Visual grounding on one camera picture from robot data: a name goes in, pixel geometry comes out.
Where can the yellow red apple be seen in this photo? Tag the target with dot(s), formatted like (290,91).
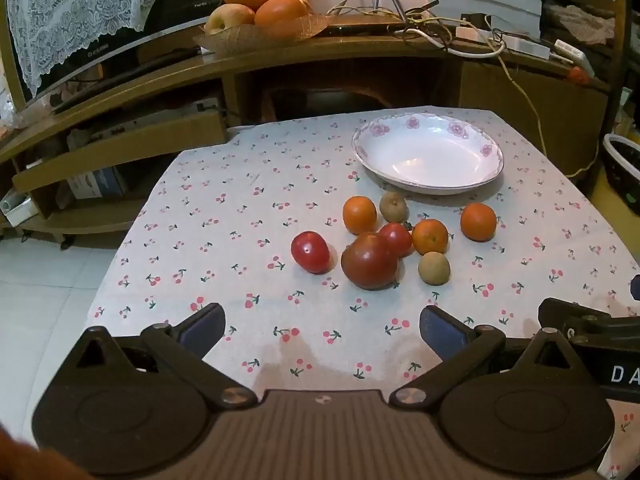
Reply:
(229,18)

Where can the wooden cabinet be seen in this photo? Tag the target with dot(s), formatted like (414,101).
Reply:
(500,85)

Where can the small tangerine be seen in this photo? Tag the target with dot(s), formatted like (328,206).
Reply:
(478,222)
(359,215)
(430,236)

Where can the white lace cloth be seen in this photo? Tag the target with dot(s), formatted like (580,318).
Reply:
(75,10)

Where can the white power strip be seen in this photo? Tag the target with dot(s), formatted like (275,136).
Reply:
(520,44)

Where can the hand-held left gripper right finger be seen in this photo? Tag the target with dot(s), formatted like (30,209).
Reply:
(441,333)

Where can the woven fruit tray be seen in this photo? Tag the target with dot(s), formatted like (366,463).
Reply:
(240,40)

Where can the small red tomato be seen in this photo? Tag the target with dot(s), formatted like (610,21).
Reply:
(310,252)
(397,237)

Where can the brown kiwi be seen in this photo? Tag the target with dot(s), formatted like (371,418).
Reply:
(393,207)
(434,268)

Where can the black router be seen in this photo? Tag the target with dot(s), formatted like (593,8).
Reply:
(360,24)

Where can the white adapter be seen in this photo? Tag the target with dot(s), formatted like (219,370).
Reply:
(570,53)

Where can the white floral plate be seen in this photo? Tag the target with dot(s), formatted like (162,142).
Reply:
(430,160)

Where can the large dark red tomato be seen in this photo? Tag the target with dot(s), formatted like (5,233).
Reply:
(370,262)

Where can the blue white box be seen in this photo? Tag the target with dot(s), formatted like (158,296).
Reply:
(95,185)

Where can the dark woven basket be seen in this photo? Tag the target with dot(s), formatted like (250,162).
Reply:
(622,165)

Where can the cherry print tablecloth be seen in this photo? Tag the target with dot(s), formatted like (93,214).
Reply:
(225,240)

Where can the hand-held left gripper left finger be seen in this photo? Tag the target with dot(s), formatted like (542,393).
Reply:
(202,331)

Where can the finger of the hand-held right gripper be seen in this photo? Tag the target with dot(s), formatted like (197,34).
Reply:
(636,287)
(565,312)

